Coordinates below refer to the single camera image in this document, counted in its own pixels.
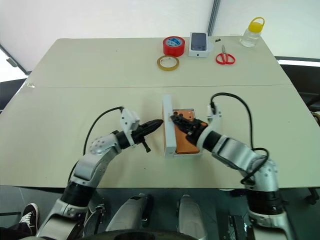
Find black rounded robot waist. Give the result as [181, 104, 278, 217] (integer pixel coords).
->
[81, 228, 194, 240]

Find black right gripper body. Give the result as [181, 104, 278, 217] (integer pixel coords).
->
[185, 119, 209, 147]

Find clear yellowish tape roll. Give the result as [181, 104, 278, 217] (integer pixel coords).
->
[156, 54, 181, 72]

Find grey rounded left leg shell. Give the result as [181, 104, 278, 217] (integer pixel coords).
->
[104, 193, 154, 234]

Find white phone box base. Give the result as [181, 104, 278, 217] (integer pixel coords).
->
[172, 107, 204, 159]

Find black white sneaker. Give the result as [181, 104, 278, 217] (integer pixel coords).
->
[18, 202, 41, 236]

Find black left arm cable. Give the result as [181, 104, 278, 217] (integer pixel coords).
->
[67, 106, 125, 187]

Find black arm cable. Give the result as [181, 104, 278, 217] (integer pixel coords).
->
[67, 106, 125, 187]
[209, 92, 271, 187]

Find black metal foot bracket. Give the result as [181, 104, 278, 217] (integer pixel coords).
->
[86, 199, 106, 236]
[228, 214, 254, 240]

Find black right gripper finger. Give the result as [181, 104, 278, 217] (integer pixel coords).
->
[174, 121, 192, 137]
[170, 112, 195, 127]

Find white box lid brown inside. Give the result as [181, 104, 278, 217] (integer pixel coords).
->
[161, 94, 176, 159]

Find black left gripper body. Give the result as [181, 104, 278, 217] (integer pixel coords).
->
[130, 124, 152, 154]

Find grey rounded right leg shell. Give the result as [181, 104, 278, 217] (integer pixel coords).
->
[176, 194, 209, 240]

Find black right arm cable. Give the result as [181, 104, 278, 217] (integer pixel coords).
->
[209, 92, 271, 187]

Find grey rounded leg shell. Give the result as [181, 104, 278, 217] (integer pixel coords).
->
[176, 194, 209, 240]
[104, 193, 154, 234]

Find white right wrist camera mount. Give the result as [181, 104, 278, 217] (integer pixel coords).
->
[196, 104, 223, 149]

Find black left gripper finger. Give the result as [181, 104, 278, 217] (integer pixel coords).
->
[142, 119, 165, 129]
[143, 123, 164, 135]

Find red handled scissors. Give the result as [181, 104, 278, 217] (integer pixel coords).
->
[215, 44, 237, 66]

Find clear jar yellow lid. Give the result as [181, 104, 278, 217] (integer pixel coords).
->
[239, 16, 266, 49]

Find red tape roll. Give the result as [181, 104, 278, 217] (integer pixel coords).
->
[162, 35, 185, 58]

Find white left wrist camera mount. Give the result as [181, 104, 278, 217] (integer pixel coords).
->
[119, 107, 141, 147]

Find orange smartphone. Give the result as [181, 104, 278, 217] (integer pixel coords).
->
[172, 108, 209, 155]

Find dark trouser leg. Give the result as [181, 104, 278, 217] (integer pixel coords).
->
[0, 221, 34, 240]

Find closed white phone box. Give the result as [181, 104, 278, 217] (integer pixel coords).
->
[187, 31, 211, 59]

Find grey window frame post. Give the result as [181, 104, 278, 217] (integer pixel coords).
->
[207, 0, 222, 38]

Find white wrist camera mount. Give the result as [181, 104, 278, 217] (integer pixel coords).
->
[196, 104, 223, 149]
[119, 107, 141, 147]

